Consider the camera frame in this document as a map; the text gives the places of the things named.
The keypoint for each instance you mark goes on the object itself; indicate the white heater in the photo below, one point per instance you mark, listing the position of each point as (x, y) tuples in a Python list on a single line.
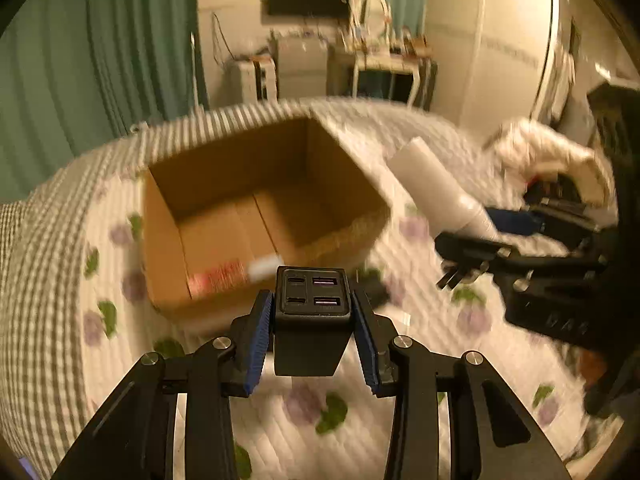
[(245, 80)]

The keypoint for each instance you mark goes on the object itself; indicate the grey checked bedsheet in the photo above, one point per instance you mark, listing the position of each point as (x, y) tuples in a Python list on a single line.
[(45, 270)]

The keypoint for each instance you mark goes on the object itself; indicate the white dressing table with mirror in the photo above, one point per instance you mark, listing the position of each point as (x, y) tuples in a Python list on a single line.
[(385, 60)]

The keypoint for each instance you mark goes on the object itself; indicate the black multi-port charger block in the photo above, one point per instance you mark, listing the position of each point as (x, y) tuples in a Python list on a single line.
[(310, 330)]

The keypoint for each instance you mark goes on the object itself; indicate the brown cardboard box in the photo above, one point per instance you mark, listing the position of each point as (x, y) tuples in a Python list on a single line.
[(210, 180)]

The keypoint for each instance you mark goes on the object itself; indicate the wide green curtain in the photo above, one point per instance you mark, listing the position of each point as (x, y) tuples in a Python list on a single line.
[(100, 60)]

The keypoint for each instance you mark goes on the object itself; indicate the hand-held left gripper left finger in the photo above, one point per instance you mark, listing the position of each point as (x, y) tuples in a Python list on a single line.
[(261, 340)]

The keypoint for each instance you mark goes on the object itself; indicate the red and white tube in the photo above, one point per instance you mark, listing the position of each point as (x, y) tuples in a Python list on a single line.
[(220, 276)]

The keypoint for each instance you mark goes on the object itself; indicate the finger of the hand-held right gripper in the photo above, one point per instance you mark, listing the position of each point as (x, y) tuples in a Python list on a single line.
[(470, 247), (520, 221)]

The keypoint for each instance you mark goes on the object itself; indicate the floral quilted blanket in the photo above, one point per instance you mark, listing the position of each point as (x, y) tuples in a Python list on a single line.
[(440, 340)]

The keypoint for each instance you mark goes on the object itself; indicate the white wardrobe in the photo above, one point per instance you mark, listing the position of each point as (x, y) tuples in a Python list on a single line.
[(495, 45)]

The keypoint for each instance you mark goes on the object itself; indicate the white cabinet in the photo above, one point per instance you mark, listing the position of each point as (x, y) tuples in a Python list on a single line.
[(302, 67)]

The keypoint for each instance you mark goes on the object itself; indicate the stack of white paper cups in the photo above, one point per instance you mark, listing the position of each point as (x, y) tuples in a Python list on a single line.
[(440, 190)]

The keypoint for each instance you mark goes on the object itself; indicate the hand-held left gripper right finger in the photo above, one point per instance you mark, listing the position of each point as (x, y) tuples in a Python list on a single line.
[(366, 345)]

